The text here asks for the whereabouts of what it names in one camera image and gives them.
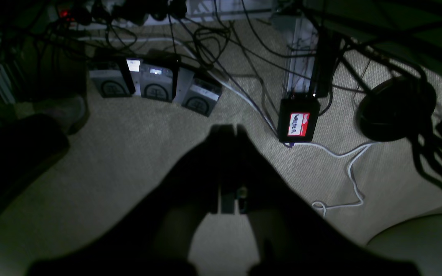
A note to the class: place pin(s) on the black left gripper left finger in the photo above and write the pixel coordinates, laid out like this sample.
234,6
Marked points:
154,238

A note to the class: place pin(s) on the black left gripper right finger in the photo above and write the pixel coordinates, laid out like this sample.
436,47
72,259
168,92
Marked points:
291,238

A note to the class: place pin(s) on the black box red label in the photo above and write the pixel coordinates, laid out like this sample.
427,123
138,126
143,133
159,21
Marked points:
297,119

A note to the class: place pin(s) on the grey foot pedal right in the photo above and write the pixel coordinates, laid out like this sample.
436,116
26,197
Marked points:
202,95

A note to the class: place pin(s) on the grey foot pedal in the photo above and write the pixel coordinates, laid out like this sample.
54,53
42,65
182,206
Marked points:
156,82
202,95
108,78

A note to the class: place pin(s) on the grey shoe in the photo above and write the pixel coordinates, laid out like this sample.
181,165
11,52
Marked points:
66,115

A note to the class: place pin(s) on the grey foot pedal middle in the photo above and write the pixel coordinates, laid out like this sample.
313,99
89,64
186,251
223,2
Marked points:
156,82

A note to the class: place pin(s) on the grey foot pedal left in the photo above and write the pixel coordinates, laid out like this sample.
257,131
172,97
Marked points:
108,78

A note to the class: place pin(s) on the black round stand base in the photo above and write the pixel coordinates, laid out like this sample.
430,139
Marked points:
395,109

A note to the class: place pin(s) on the aluminium table leg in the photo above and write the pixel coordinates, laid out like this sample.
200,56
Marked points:
302,72

